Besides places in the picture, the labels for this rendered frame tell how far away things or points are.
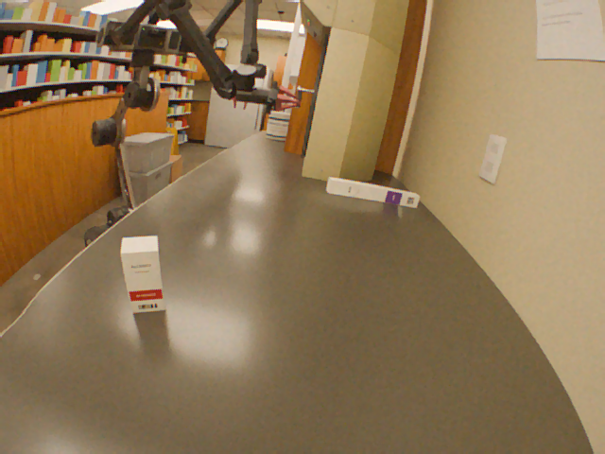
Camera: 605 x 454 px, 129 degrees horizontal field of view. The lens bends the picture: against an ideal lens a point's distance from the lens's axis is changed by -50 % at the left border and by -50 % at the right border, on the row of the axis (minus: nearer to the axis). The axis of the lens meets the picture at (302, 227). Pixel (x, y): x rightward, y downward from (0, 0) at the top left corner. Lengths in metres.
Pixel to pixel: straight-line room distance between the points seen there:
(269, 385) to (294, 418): 0.04
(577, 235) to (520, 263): 0.15
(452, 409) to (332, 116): 0.75
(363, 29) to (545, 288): 0.78
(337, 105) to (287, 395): 0.74
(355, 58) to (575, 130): 0.61
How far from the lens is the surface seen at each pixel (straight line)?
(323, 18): 0.87
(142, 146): 2.85
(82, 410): 0.26
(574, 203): 0.53
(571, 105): 0.59
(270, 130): 1.52
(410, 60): 1.29
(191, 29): 0.96
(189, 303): 0.32
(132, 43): 1.51
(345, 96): 0.83
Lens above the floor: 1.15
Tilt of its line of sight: 25 degrees down
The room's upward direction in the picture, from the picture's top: 12 degrees clockwise
